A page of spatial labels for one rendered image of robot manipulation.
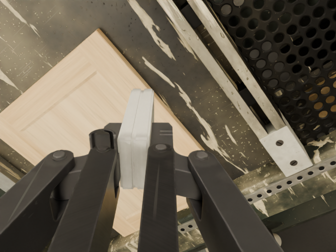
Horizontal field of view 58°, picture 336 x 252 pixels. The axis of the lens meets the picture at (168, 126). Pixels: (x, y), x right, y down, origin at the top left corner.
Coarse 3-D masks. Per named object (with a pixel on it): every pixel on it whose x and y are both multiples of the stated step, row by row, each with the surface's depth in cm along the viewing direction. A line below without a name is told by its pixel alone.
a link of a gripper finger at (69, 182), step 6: (108, 126) 17; (114, 126) 17; (120, 126) 17; (78, 156) 14; (84, 156) 14; (78, 162) 14; (72, 168) 13; (78, 168) 13; (114, 168) 14; (72, 174) 13; (78, 174) 13; (114, 174) 14; (66, 180) 13; (72, 180) 13; (114, 180) 14; (60, 186) 13; (66, 186) 13; (72, 186) 13; (114, 186) 14; (54, 192) 13; (60, 192) 13; (66, 192) 13; (60, 198) 13; (66, 198) 14
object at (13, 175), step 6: (0, 156) 78; (0, 162) 77; (6, 162) 79; (0, 168) 76; (6, 168) 78; (12, 168) 79; (0, 174) 76; (6, 174) 77; (12, 174) 78; (18, 174) 80; (0, 180) 78; (6, 180) 77; (12, 180) 78; (0, 186) 79; (6, 186) 79
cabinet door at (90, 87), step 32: (96, 32) 57; (64, 64) 61; (96, 64) 61; (128, 64) 61; (32, 96) 66; (64, 96) 65; (96, 96) 65; (128, 96) 64; (0, 128) 71; (32, 128) 71; (64, 128) 70; (96, 128) 70; (32, 160) 76; (128, 192) 81; (128, 224) 87
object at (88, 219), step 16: (96, 144) 14; (112, 144) 14; (96, 160) 13; (112, 160) 13; (80, 176) 12; (96, 176) 12; (112, 176) 13; (80, 192) 11; (96, 192) 11; (112, 192) 13; (80, 208) 10; (96, 208) 10; (112, 208) 13; (64, 224) 10; (80, 224) 10; (96, 224) 10; (112, 224) 13; (64, 240) 9; (80, 240) 9; (96, 240) 10
